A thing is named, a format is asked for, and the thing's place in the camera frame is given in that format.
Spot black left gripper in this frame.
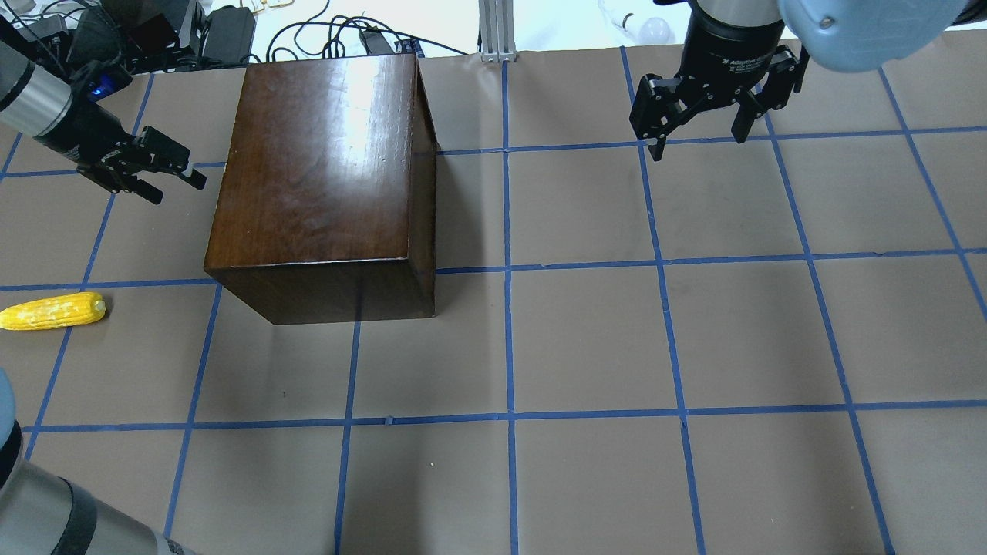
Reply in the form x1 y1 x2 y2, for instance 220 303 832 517
35 104 207 205

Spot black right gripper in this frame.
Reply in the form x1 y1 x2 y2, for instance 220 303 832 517
628 15 810 162

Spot yellow corn cob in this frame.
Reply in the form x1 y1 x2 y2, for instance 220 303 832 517
1 291 106 331

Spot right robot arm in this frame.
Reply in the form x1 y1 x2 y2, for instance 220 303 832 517
628 1 985 161

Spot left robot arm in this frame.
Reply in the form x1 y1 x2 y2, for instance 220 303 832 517
1 43 207 205

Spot dark wooden drawer cabinet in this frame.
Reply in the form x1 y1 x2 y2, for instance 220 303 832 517
204 54 437 325

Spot white light bulb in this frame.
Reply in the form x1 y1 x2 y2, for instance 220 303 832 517
618 12 675 45

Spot black power adapter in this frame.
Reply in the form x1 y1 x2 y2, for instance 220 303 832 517
202 6 256 66

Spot aluminium frame post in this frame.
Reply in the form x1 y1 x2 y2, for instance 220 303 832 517
478 0 517 63

